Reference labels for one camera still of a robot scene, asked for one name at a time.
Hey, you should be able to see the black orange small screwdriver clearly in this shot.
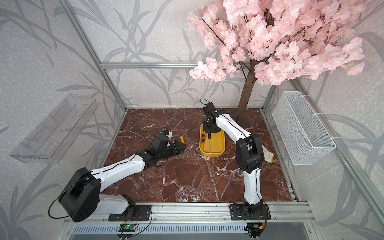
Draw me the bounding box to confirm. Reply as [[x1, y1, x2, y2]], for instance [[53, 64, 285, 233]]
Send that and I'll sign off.
[[201, 134, 206, 149]]

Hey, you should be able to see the left green circuit board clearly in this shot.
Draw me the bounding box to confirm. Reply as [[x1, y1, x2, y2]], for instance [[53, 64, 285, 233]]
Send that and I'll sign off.
[[119, 224, 137, 233]]

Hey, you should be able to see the yellow plastic storage box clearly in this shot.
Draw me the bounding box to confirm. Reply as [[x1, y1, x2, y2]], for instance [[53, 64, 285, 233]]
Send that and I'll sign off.
[[199, 125, 226, 157]]

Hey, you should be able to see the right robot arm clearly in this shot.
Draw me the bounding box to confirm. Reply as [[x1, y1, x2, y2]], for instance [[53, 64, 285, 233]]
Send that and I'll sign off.
[[203, 102, 265, 215]]

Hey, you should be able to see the right circuit board with wires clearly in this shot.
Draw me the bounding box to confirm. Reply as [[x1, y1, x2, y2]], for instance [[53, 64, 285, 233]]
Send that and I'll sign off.
[[244, 223, 266, 239]]

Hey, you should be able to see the clear acrylic wall shelf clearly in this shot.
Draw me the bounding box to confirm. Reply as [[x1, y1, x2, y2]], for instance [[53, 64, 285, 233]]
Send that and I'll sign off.
[[10, 94, 98, 164]]

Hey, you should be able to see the black yellow-tip slim screwdriver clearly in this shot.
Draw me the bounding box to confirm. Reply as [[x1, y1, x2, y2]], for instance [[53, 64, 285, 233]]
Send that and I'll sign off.
[[208, 133, 212, 155]]

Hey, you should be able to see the pink cherry blossom tree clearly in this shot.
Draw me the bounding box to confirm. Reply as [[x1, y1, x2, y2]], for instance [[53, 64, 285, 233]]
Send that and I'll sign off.
[[187, 1, 367, 111]]

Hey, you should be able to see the aluminium front rail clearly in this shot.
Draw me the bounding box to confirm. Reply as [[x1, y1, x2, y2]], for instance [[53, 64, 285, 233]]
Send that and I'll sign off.
[[62, 201, 316, 224]]

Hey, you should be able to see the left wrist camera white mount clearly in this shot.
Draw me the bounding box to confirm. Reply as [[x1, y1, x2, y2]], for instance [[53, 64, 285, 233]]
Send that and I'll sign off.
[[161, 130, 172, 139]]

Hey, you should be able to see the white work glove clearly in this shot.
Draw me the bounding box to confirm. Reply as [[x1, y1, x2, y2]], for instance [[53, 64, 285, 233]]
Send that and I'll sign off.
[[262, 146, 275, 163]]

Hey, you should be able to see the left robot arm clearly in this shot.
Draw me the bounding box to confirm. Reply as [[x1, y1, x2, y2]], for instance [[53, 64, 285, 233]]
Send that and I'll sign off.
[[57, 131, 186, 223]]

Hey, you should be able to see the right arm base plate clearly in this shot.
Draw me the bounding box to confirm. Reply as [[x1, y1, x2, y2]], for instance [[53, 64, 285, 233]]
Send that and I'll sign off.
[[228, 201, 272, 221]]

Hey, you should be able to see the white wire mesh basket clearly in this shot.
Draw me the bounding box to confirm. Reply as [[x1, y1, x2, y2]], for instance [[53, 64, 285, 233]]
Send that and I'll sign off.
[[272, 91, 337, 166]]

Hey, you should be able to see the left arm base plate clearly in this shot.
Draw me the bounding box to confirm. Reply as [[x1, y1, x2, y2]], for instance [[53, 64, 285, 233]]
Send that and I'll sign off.
[[108, 205, 152, 222]]

